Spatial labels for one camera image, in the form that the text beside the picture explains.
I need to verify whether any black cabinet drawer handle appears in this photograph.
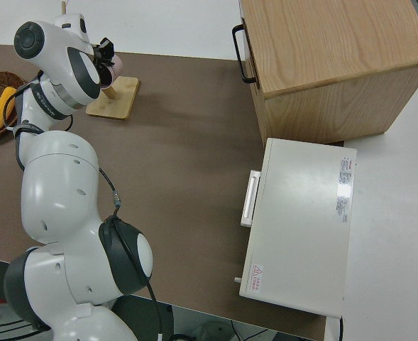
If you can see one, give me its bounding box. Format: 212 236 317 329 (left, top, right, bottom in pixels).
231 23 258 85

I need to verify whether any black velcro strap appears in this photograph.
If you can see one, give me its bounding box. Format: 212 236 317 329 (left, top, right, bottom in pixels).
11 119 42 139
31 82 68 121

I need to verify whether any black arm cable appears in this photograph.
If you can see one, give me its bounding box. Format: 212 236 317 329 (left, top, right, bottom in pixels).
2 70 176 341

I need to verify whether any wooden mug tree stand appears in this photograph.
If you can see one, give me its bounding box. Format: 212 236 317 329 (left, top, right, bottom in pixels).
60 0 141 121

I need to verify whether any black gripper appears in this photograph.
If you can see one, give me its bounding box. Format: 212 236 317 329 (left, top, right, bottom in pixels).
93 37 116 86

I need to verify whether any cream toaster oven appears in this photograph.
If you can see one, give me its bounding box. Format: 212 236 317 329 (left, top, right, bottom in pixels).
233 137 358 318

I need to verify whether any wooden drawer cabinet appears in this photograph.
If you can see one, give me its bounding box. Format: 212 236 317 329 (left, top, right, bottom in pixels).
239 0 418 146

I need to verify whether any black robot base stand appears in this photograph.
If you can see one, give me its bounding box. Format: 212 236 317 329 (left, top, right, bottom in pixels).
112 294 176 341

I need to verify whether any pink mug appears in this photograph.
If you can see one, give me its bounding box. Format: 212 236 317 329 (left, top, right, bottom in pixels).
99 56 123 90

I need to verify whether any cream oven door handle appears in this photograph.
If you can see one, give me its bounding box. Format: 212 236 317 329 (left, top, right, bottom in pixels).
239 170 263 228

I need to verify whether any yellow corn cob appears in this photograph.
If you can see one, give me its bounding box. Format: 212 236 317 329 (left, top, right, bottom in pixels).
0 87 17 135

